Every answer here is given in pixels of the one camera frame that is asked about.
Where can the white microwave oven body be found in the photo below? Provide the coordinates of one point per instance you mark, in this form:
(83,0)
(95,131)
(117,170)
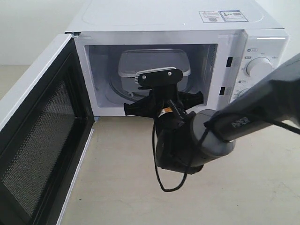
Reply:
(218,53)

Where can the glass microwave turntable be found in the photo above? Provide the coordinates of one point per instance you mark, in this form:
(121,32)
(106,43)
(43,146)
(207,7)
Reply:
(116,86)

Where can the white microwave door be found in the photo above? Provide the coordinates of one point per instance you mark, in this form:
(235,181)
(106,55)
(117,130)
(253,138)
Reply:
(45,125)

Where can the upper white control knob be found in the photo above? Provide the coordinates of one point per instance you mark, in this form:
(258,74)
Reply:
(259,67)

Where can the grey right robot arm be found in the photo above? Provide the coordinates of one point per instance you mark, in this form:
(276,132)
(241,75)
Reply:
(273,99)

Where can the lower white control knob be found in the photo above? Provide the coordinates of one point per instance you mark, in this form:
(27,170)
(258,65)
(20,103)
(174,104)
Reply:
(241,93)

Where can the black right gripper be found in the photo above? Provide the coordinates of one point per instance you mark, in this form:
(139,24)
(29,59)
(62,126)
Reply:
(175,148)

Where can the white control knob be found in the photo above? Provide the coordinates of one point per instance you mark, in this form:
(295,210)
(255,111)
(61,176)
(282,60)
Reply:
(241,93)
(259,67)

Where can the white plastic lidded container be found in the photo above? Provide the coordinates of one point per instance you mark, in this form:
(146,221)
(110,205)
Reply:
(133,61)

